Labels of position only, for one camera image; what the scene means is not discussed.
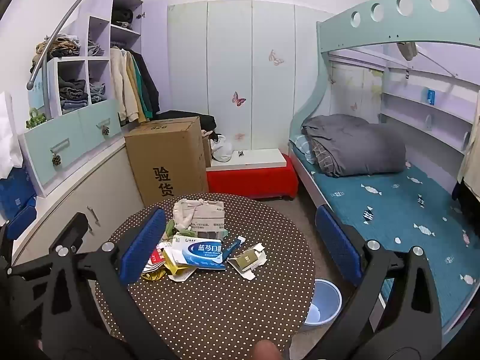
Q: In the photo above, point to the torn olive small box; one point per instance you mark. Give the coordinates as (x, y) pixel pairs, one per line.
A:
(246, 262)

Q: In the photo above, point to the person's right hand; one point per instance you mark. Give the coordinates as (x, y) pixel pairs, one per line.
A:
(265, 350)

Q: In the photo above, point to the large cardboard box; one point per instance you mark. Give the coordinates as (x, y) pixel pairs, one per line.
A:
(167, 159)

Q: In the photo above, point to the blue checked pillow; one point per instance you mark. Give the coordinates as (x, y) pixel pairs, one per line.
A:
(302, 144)

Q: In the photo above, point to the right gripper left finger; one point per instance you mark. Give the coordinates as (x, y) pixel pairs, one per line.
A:
(72, 327)

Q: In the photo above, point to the lavender cubby shelf unit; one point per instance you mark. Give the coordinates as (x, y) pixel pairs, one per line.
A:
(99, 26)

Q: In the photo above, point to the hanging clothes on rack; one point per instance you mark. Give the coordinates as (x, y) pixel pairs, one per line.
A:
(136, 95)

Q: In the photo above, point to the white paper bag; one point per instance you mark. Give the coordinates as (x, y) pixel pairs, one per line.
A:
(198, 215)

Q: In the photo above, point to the blue shopping bag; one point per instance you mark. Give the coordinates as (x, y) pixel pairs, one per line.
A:
(15, 192)

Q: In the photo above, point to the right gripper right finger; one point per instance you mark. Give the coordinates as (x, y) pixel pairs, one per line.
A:
(394, 311)

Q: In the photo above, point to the white curved cabinet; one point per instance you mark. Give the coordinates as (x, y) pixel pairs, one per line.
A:
(105, 189)

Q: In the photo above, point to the blue toothpaste box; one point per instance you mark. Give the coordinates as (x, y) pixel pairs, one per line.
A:
(232, 247)

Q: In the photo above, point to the light blue trash bin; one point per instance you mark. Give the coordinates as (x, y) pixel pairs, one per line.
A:
(326, 304)

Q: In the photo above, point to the grey folded quilt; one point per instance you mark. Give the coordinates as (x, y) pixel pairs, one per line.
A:
(346, 145)

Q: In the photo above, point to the white hanging bag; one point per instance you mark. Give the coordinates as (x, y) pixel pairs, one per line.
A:
(10, 151)

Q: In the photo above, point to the red covered bench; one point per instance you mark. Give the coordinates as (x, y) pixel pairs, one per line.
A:
(260, 183)

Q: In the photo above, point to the teal drawer unit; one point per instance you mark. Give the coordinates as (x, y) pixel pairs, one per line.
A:
(57, 148)

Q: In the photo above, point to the pink butterfly wall sticker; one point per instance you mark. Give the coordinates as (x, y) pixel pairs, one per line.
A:
(238, 100)

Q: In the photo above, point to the white plastic bag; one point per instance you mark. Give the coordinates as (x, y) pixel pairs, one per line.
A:
(221, 149)

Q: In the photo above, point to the blue white medicine box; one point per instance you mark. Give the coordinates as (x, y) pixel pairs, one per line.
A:
(201, 253)

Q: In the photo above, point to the teal bed mattress cover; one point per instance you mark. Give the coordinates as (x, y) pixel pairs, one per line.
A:
(401, 211)

